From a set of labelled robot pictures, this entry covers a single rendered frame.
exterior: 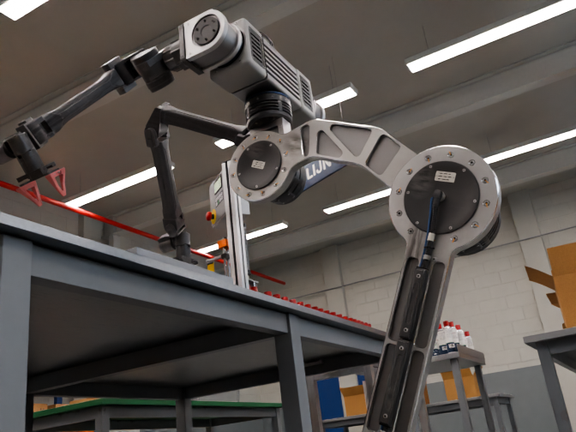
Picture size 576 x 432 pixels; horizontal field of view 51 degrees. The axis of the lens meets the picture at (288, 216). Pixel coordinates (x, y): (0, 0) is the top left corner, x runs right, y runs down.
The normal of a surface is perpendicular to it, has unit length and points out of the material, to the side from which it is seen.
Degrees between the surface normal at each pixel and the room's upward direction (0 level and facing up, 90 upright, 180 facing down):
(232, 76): 180
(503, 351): 90
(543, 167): 90
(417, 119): 90
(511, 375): 90
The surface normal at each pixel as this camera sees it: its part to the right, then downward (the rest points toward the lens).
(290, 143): -0.50, -0.27
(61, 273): 0.86, -0.28
